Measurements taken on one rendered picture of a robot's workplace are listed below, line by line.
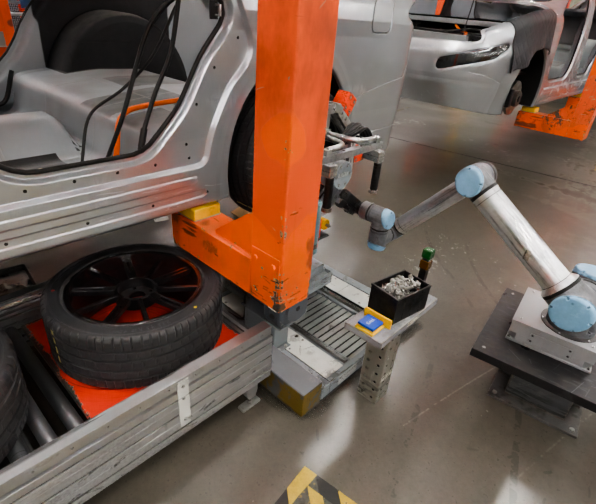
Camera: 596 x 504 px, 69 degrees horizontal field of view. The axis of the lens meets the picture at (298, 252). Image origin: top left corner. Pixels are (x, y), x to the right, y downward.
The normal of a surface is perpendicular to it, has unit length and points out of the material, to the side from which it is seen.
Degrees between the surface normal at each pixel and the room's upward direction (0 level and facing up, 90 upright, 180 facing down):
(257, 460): 0
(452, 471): 0
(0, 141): 50
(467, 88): 97
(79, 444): 90
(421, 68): 88
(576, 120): 90
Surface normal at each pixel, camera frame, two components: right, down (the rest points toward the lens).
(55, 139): 0.63, -0.18
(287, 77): -0.69, 0.32
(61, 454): 0.73, 0.39
